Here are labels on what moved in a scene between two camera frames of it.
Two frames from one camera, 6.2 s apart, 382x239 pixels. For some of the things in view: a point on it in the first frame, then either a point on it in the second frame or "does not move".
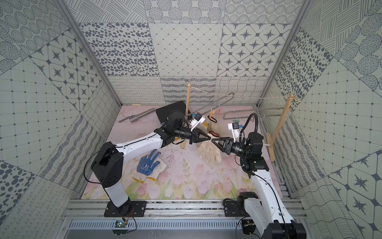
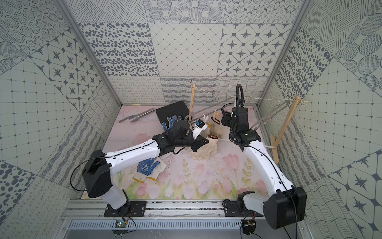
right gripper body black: (236, 148) -> (228, 119)
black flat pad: (163, 112) does not move
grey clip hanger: (240, 113) -> (211, 109)
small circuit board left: (120, 223) does not move
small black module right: (248, 226) does not move
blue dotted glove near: (149, 166) does not move
